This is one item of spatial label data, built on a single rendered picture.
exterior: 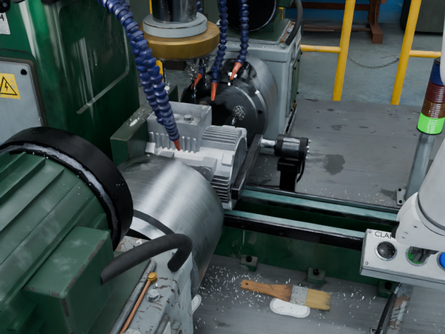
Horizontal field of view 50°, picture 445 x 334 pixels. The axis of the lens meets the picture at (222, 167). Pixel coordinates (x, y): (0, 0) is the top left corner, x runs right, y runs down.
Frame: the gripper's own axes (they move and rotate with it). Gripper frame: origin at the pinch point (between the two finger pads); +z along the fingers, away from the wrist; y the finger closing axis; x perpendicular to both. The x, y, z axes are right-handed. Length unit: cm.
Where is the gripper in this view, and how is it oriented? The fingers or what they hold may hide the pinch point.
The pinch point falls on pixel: (420, 249)
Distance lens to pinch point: 85.3
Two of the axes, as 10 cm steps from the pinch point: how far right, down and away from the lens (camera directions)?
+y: -9.6, -1.4, 2.3
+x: -2.4, 8.5, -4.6
